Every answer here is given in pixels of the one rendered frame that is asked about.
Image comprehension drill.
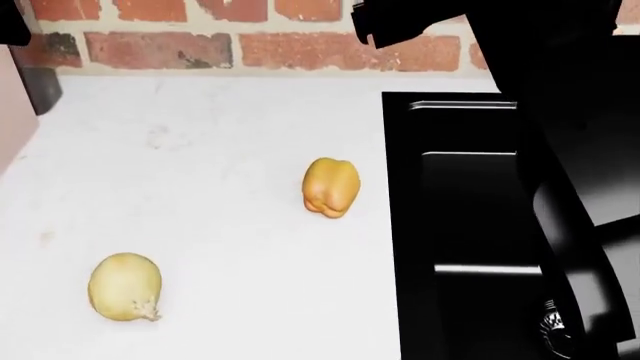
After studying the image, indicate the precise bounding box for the dark block against wall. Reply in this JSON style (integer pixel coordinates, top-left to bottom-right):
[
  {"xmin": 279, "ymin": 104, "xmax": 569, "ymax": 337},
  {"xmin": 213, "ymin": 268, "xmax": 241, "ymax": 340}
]
[{"xmin": 20, "ymin": 66, "xmax": 63, "ymax": 117}]

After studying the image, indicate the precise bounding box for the yellow onion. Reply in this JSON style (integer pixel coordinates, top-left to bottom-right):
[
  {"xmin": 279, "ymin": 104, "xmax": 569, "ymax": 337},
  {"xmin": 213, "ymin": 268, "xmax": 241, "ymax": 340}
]
[{"xmin": 87, "ymin": 252, "xmax": 165, "ymax": 323}]

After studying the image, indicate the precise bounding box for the metal sink drain strainer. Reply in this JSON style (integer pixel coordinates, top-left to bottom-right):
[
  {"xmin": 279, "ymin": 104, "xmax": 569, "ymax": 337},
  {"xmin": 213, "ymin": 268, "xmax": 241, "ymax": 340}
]
[{"xmin": 539, "ymin": 298, "xmax": 574, "ymax": 360}]

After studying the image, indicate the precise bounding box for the black blurry object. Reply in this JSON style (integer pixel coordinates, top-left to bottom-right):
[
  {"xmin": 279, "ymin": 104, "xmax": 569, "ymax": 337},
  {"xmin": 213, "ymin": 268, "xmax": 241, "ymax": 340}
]
[{"xmin": 0, "ymin": 0, "xmax": 32, "ymax": 48}]

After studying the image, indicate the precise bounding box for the black kitchen sink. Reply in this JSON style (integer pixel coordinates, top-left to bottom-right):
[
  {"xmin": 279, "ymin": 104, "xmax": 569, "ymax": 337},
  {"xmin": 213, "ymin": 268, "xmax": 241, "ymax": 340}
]
[{"xmin": 381, "ymin": 90, "xmax": 640, "ymax": 360}]

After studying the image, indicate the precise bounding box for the orange yellow bell pepper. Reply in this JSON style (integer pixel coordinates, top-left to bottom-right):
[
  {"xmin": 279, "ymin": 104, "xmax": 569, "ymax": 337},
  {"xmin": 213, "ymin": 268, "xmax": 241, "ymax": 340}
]
[{"xmin": 301, "ymin": 156, "xmax": 362, "ymax": 219}]

